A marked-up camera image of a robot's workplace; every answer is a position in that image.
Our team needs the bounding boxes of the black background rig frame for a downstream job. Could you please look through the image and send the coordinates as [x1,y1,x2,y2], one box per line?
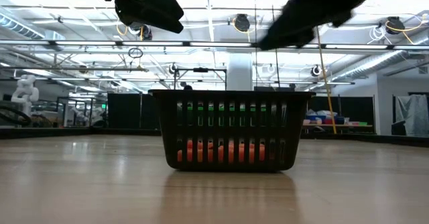
[173,67,228,91]

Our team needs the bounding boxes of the black slotted plastic basket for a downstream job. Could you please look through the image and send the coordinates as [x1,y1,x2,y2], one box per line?
[148,89,316,173]

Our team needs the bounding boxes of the blue plastic bin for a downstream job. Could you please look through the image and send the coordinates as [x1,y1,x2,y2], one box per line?
[306,115,346,125]

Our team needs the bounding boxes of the orange toy skeleton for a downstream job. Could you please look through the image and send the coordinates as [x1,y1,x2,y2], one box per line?
[176,139,215,163]
[248,142,266,163]
[217,140,247,164]

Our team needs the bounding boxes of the black overhead frame bar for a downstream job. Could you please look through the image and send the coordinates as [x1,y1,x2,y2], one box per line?
[0,39,429,54]

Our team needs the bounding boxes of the green slotted plastic basket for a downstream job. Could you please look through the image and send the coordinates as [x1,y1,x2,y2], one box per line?
[179,105,289,127]

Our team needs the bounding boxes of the white building pillar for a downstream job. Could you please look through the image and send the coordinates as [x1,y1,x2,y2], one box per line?
[227,53,254,91]

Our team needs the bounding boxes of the yellow hanging cable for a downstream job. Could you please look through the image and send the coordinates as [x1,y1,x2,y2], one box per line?
[314,25,338,135]

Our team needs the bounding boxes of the grey cloth cover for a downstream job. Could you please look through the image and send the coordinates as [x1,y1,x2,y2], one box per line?
[395,95,429,137]

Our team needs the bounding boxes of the black partition panel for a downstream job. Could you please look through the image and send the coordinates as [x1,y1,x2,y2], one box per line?
[107,93,162,130]
[314,96,375,131]

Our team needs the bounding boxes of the thin black hanging cable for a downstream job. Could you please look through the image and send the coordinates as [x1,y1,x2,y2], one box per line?
[253,0,258,91]

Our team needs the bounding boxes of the wooden workbench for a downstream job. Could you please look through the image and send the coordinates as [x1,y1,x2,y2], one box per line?
[303,123,373,129]

